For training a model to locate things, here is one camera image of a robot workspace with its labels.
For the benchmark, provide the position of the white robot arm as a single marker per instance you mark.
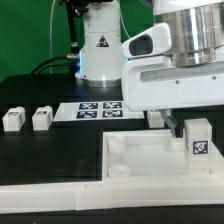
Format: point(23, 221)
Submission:
point(179, 61)

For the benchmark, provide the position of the paper sheet with markers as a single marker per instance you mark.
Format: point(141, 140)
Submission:
point(104, 110)

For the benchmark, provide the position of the white L-shaped obstacle fence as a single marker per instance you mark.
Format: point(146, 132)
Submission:
point(112, 193)

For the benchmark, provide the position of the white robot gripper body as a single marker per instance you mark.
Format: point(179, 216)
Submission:
point(152, 83)

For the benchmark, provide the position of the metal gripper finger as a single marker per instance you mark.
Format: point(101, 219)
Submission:
point(169, 120)

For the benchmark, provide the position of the white square tabletop part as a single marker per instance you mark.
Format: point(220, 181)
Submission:
point(153, 153)

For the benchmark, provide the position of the black camera stand pole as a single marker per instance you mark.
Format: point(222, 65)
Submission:
point(74, 9)

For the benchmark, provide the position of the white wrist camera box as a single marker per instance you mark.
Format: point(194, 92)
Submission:
point(151, 42)

